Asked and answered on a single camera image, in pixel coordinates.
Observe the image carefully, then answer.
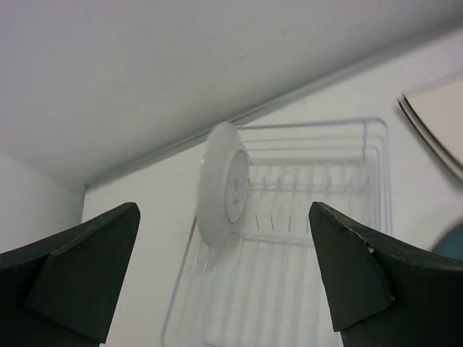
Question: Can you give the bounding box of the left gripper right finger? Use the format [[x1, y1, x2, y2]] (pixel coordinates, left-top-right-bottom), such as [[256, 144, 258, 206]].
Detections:
[[308, 202, 462, 346]]

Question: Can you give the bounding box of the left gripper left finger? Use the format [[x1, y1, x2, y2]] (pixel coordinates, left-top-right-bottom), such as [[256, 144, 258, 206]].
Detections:
[[1, 202, 140, 346]]

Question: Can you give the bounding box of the red teal floral bowl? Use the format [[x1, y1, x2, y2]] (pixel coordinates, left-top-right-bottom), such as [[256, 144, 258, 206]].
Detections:
[[432, 223, 463, 261]]

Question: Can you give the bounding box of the clear plastic dish rack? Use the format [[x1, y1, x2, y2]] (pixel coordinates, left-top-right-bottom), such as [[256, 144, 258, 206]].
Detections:
[[161, 117, 391, 346]]

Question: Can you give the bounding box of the square plate dark rim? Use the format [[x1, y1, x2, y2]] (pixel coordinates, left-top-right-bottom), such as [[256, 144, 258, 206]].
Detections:
[[402, 72, 462, 162], [397, 95, 462, 184]]

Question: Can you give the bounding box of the white round plate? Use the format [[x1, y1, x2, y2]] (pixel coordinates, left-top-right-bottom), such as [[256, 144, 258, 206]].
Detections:
[[195, 122, 249, 247]]

